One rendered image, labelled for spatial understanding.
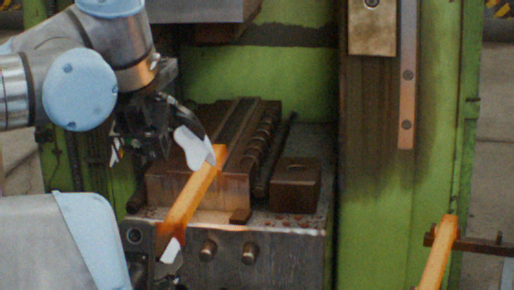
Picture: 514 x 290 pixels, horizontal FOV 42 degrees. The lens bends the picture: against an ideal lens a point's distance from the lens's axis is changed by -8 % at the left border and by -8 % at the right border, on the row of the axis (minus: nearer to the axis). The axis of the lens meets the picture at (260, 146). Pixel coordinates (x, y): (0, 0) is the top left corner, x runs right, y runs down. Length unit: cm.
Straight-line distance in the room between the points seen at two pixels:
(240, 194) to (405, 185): 34
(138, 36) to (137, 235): 26
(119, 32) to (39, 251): 37
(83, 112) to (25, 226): 18
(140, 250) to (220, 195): 44
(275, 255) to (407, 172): 32
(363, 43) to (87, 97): 76
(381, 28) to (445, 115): 22
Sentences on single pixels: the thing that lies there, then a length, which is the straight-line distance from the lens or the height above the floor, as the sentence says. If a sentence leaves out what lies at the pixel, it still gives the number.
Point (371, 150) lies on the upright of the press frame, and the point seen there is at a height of 99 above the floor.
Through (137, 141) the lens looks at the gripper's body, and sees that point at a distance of 94.
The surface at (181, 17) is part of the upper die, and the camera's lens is 124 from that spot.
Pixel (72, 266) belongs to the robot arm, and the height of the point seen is 127.
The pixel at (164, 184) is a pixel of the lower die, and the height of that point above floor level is 96.
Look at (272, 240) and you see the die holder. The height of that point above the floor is 89.
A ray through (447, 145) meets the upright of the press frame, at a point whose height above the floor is 100.
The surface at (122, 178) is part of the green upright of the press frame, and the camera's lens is 154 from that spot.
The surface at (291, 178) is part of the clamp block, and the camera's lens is 131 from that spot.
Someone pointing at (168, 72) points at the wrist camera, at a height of 126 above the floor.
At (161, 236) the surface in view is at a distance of 105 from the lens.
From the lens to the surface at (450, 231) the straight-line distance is 122.
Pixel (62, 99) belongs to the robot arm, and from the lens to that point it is 65.
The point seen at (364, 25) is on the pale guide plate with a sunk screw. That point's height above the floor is 124.
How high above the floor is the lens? 152
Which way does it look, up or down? 22 degrees down
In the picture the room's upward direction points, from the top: 2 degrees counter-clockwise
